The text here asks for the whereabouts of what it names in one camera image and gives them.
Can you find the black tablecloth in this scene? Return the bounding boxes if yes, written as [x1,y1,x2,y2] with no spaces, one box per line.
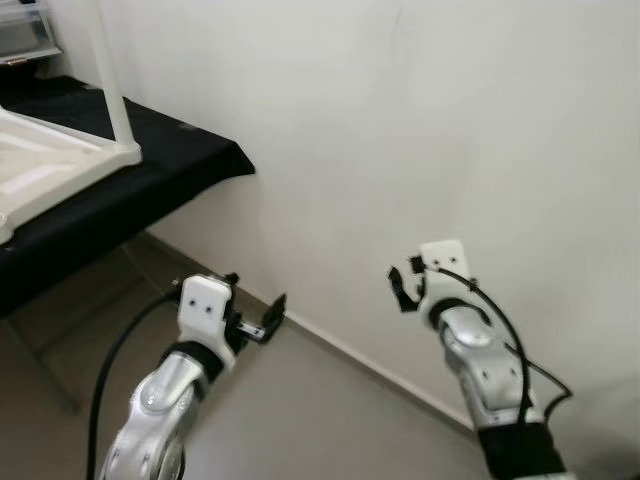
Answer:
[0,75,256,321]

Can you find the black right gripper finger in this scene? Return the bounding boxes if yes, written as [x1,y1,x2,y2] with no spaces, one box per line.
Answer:
[388,264,421,314]

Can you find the white plastic table top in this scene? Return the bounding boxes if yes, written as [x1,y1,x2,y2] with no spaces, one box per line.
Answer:
[0,105,143,246]

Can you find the white plastic table leg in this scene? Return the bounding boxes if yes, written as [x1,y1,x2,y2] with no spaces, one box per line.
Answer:
[88,0,141,161]

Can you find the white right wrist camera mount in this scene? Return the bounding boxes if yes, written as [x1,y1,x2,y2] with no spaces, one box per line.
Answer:
[415,240,471,326]

